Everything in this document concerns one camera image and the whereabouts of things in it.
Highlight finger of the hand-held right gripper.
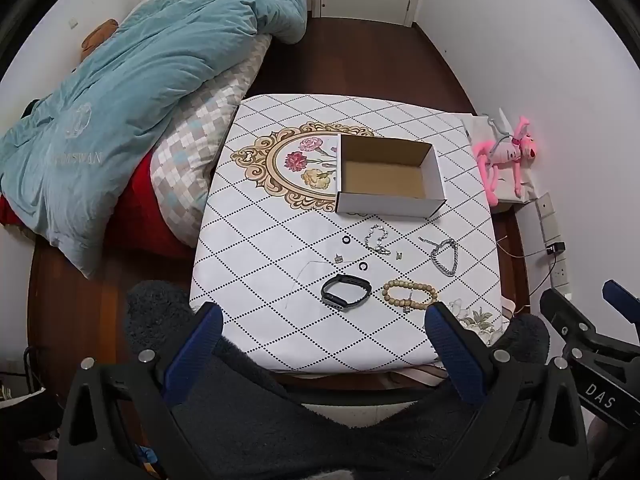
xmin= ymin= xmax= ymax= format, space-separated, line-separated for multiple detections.
xmin=601 ymin=279 xmax=640 ymax=347
xmin=539 ymin=287 xmax=602 ymax=357

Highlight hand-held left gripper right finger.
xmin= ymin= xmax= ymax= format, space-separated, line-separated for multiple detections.
xmin=424 ymin=302 xmax=589 ymax=480

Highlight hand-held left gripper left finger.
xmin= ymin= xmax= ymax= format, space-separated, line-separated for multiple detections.
xmin=60 ymin=303 xmax=224 ymax=480

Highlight wooden bead bracelet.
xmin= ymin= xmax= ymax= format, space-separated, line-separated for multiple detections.
xmin=382 ymin=279 xmax=439 ymax=313

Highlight thick silver chain bracelet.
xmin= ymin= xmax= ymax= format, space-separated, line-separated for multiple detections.
xmin=419 ymin=236 xmax=458 ymax=277

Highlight thin wire necklace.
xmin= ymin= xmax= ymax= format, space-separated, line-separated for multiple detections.
xmin=284 ymin=259 xmax=332 ymax=311

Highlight black smart band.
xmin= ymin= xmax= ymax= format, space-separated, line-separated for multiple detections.
xmin=321 ymin=273 xmax=373 ymax=311

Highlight thin silver bracelet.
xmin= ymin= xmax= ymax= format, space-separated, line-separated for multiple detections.
xmin=364 ymin=225 xmax=392 ymax=256

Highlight cardboard box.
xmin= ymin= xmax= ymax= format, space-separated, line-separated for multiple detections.
xmin=335 ymin=132 xmax=447 ymax=219

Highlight person's dark fleece pants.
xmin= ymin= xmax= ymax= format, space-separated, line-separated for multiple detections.
xmin=122 ymin=280 xmax=551 ymax=480

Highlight diamond patterned tablecloth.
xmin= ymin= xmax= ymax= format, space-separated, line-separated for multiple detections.
xmin=189 ymin=92 xmax=503 ymax=376

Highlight red blanket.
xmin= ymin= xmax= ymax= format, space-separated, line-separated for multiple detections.
xmin=0 ymin=152 xmax=198 ymax=261

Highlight pink plush toy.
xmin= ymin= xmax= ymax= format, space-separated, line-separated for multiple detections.
xmin=475 ymin=115 xmax=541 ymax=208

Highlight checkered pillow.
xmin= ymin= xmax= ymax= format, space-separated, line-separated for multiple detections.
xmin=150 ymin=35 xmax=273 ymax=247

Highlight teal quilt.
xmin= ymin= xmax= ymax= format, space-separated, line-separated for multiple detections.
xmin=0 ymin=0 xmax=311 ymax=281

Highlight brown plush toy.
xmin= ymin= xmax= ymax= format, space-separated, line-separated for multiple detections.
xmin=80 ymin=19 xmax=120 ymax=58

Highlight thin charger cable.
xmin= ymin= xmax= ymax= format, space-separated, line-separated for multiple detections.
xmin=497 ymin=220 xmax=551 ymax=262

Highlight white wall socket strip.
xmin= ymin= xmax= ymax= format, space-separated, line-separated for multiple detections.
xmin=537 ymin=192 xmax=574 ymax=296

